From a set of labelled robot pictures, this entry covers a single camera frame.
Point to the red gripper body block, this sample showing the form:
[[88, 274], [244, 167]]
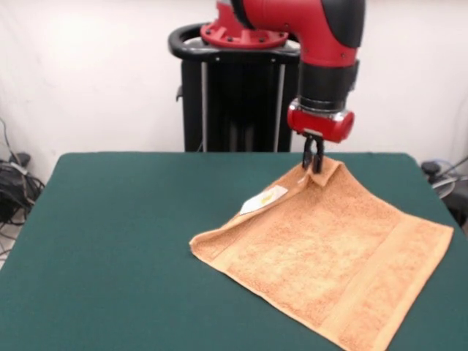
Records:
[[321, 126]]

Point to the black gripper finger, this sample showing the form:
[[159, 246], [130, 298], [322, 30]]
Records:
[[318, 157], [307, 155]]

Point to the orange terry towel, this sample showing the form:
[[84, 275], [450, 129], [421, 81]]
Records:
[[321, 248]]

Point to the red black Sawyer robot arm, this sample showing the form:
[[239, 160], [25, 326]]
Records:
[[303, 29]]

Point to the dark green table cloth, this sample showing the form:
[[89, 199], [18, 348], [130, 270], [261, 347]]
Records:
[[109, 256]]

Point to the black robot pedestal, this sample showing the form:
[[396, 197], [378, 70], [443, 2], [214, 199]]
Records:
[[237, 109]]

